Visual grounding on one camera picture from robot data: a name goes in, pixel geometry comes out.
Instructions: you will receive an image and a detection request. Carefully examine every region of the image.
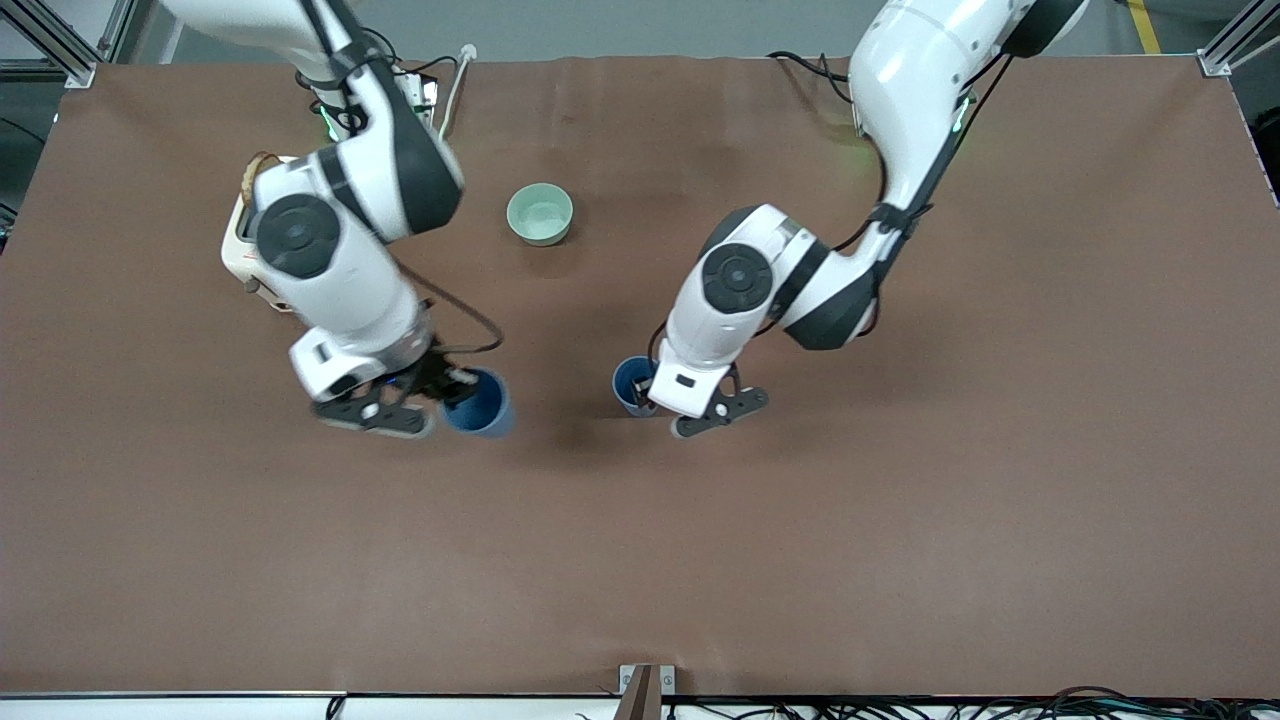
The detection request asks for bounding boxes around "black floor cable tangle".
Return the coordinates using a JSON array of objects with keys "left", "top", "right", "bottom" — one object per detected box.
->
[{"left": 665, "top": 685, "right": 1280, "bottom": 720}]

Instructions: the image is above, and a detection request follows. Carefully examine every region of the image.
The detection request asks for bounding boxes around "white toaster power cord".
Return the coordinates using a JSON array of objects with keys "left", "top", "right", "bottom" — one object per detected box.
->
[{"left": 438, "top": 44, "right": 479, "bottom": 141}]

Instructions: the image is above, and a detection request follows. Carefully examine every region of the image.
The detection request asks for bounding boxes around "brown table cover mat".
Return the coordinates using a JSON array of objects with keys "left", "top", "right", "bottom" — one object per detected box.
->
[{"left": 0, "top": 55, "right": 1280, "bottom": 698}]

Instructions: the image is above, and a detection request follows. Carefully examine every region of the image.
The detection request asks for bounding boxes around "white two-slot toaster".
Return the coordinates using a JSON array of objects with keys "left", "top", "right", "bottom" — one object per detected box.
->
[{"left": 220, "top": 152, "right": 301, "bottom": 313}]

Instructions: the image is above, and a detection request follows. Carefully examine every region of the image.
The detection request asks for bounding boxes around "toasted bread slice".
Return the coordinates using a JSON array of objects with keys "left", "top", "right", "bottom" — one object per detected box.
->
[{"left": 243, "top": 150, "right": 283, "bottom": 209}]

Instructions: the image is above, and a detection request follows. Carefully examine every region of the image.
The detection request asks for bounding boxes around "aluminium frame profile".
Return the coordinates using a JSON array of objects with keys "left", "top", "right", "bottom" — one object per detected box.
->
[
  {"left": 1196, "top": 0, "right": 1280, "bottom": 79},
  {"left": 0, "top": 0, "right": 98, "bottom": 89}
]

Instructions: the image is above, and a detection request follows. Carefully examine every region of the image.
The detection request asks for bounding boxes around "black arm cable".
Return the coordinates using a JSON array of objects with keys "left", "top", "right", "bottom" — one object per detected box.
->
[
  {"left": 766, "top": 48, "right": 1011, "bottom": 253},
  {"left": 395, "top": 265, "right": 504, "bottom": 357}
]

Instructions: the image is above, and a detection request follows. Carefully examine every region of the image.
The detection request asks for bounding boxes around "metal table edge bracket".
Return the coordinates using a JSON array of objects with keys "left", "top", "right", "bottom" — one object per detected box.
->
[{"left": 617, "top": 663, "right": 678, "bottom": 720}]

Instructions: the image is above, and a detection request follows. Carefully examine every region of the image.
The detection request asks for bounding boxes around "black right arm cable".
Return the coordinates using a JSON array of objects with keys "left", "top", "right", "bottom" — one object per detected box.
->
[{"left": 395, "top": 265, "right": 504, "bottom": 357}]

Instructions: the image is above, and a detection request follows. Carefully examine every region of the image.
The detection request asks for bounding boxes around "white table edge rail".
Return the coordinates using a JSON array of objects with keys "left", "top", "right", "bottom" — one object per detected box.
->
[{"left": 0, "top": 690, "right": 623, "bottom": 720}]

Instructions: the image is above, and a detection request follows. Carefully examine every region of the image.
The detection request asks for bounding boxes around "blue plastic cup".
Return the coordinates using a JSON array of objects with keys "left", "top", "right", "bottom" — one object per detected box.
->
[
  {"left": 612, "top": 356, "right": 661, "bottom": 418},
  {"left": 441, "top": 368, "right": 517, "bottom": 440}
]

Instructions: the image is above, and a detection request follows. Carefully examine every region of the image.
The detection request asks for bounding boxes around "pale green ceramic bowl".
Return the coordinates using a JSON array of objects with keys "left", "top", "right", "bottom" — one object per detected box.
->
[{"left": 506, "top": 182, "right": 575, "bottom": 247}]

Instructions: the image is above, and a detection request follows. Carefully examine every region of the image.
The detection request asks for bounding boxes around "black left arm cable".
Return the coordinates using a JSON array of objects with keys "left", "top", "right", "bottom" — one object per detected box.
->
[{"left": 766, "top": 48, "right": 1011, "bottom": 253}]

